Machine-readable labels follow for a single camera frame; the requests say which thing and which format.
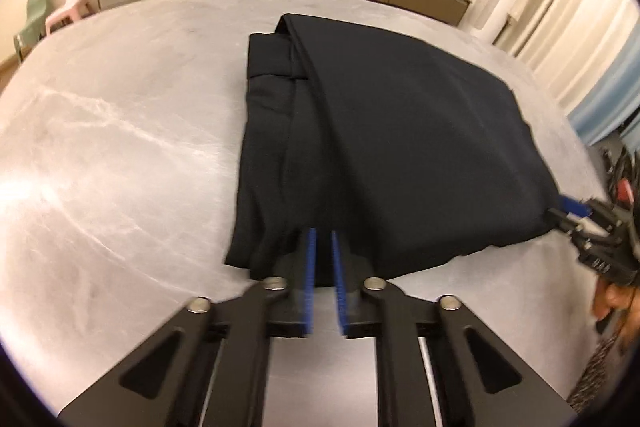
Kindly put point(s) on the person's tweed clothing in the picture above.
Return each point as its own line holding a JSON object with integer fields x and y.
{"x": 595, "y": 374}

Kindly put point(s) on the blue curtain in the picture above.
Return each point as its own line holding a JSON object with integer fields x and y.
{"x": 607, "y": 112}

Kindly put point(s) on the green plastic chair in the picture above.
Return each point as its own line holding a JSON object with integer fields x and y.
{"x": 32, "y": 19}

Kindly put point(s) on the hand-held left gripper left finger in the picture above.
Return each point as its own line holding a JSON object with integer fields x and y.
{"x": 307, "y": 287}

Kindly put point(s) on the person's right hand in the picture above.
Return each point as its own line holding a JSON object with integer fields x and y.
{"x": 615, "y": 298}

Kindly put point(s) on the pink plastic chair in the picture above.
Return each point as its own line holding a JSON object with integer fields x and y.
{"x": 67, "y": 2}

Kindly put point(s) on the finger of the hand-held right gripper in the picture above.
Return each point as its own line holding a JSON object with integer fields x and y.
{"x": 562, "y": 217}
{"x": 574, "y": 207}

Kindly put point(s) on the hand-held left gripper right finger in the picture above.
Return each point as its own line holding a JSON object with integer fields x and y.
{"x": 341, "y": 287}

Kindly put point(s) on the black pants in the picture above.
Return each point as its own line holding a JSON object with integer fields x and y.
{"x": 400, "y": 132}

